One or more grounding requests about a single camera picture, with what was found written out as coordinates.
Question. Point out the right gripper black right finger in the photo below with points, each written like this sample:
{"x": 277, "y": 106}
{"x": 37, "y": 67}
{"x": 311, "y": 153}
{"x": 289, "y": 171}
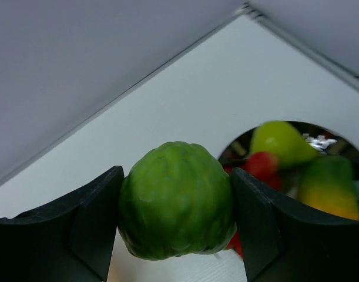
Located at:
{"x": 285, "y": 240}

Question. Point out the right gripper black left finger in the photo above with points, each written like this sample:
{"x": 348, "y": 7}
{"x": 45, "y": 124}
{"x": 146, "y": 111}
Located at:
{"x": 68, "y": 239}

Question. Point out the fake mango green orange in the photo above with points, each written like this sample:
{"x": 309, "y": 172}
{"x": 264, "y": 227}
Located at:
{"x": 327, "y": 184}

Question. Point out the red fake lychee bunch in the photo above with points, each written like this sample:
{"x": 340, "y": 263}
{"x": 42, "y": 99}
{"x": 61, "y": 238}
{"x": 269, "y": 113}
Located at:
{"x": 264, "y": 166}

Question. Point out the green fake pear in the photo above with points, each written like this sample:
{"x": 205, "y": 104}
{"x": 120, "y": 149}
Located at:
{"x": 284, "y": 141}

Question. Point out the green fake custard apple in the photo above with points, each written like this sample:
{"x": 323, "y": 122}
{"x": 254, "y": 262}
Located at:
{"x": 176, "y": 200}

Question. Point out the round metallic plate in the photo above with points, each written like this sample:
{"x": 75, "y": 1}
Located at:
{"x": 326, "y": 142}

